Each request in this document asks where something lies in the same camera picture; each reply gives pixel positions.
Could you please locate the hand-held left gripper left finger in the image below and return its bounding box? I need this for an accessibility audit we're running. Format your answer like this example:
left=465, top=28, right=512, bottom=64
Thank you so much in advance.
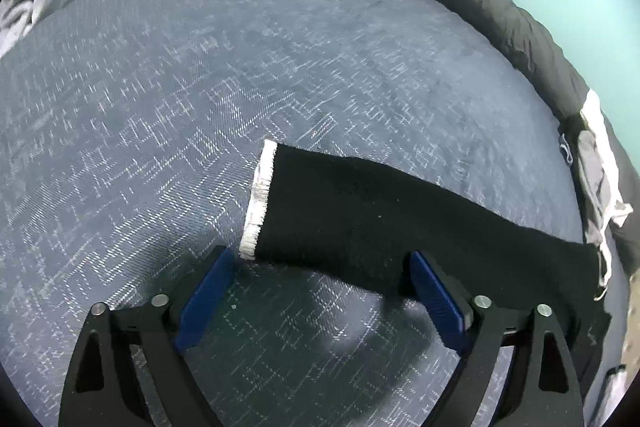
left=57, top=247, right=238, bottom=427

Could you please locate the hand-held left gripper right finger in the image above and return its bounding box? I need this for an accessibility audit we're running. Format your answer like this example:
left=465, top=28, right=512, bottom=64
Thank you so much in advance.
left=409, top=251, right=585, bottom=427

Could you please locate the black sweater with white trim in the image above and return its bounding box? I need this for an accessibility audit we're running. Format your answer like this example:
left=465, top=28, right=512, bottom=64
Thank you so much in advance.
left=239, top=139, right=616, bottom=358

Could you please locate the grey garment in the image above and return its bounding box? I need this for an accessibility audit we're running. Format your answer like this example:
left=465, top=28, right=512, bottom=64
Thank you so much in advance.
left=560, top=129, right=617, bottom=249

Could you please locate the blue patterned bed cover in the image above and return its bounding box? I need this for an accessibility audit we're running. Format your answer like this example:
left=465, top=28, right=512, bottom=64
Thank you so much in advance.
left=0, top=0, right=631, bottom=427

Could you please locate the white shirt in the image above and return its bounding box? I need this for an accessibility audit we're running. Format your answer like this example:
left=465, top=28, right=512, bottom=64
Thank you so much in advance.
left=580, top=89, right=634, bottom=290

